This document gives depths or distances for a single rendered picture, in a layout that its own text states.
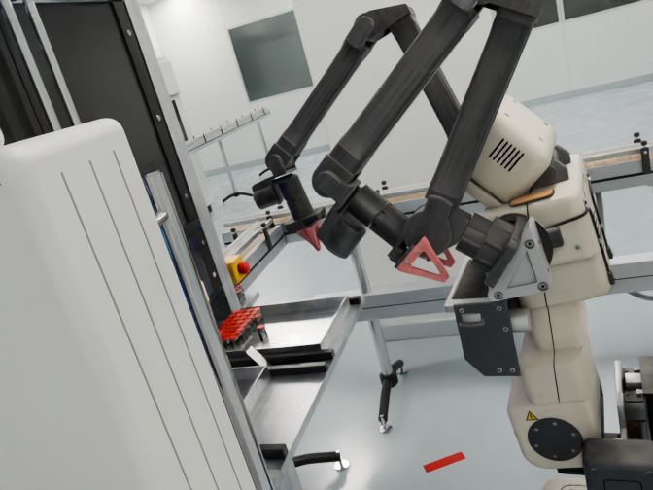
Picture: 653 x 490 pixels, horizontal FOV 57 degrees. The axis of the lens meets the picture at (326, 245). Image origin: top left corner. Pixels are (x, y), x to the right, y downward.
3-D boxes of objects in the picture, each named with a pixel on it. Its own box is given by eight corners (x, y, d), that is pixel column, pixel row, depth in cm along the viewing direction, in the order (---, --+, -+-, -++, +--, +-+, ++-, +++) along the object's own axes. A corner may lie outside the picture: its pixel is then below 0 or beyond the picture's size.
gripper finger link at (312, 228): (307, 250, 162) (292, 219, 159) (330, 242, 159) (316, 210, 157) (299, 260, 156) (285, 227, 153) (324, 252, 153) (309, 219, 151)
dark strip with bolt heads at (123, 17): (212, 291, 173) (110, 2, 149) (219, 284, 177) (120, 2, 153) (215, 290, 172) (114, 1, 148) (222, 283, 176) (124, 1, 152)
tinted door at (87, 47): (102, 281, 132) (-12, 4, 115) (193, 217, 171) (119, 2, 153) (104, 281, 132) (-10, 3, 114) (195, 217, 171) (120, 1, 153)
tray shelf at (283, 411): (76, 480, 125) (72, 473, 125) (220, 320, 188) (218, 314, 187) (283, 477, 109) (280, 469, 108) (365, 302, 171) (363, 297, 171)
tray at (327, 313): (202, 366, 156) (198, 354, 155) (243, 318, 179) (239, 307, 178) (324, 356, 144) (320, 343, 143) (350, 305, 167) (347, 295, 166)
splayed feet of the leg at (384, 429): (375, 435, 254) (367, 407, 250) (395, 369, 298) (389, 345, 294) (393, 434, 251) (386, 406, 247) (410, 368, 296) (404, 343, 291)
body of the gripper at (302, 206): (293, 224, 160) (282, 198, 158) (327, 212, 156) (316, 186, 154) (286, 232, 154) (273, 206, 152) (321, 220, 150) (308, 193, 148)
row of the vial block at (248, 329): (232, 355, 157) (227, 339, 156) (258, 322, 173) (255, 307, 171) (240, 354, 156) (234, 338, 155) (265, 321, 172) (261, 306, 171)
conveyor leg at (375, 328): (379, 392, 270) (336, 233, 247) (383, 380, 278) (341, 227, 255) (398, 390, 267) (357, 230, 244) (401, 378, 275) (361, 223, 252)
